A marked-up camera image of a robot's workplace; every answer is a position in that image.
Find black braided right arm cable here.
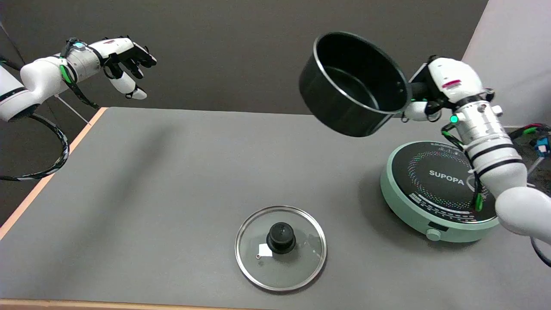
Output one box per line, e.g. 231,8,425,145
530,237,551,267

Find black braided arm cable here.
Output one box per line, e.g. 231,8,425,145
0,113,70,182
530,237,551,267

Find glass pot lid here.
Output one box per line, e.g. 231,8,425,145
235,205,327,291

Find black cooking pot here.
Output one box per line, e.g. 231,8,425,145
299,31,427,138

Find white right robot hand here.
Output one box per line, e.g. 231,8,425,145
403,55,495,123

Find green induction cooker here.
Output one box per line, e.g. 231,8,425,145
380,140,501,243

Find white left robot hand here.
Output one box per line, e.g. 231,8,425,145
89,36,157,100

